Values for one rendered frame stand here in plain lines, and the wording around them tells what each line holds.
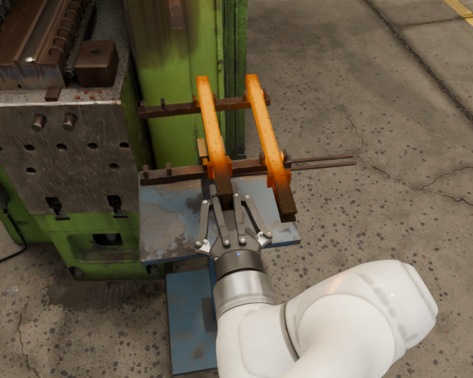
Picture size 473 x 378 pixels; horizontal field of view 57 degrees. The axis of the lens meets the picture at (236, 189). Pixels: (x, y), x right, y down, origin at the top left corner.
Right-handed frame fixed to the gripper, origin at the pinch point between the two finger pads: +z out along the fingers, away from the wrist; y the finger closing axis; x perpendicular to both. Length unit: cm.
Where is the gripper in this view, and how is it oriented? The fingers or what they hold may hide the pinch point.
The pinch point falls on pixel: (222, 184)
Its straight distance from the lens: 80.1
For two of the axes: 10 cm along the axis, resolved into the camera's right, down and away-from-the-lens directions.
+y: 9.9, -1.2, 1.1
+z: -1.6, -7.4, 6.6
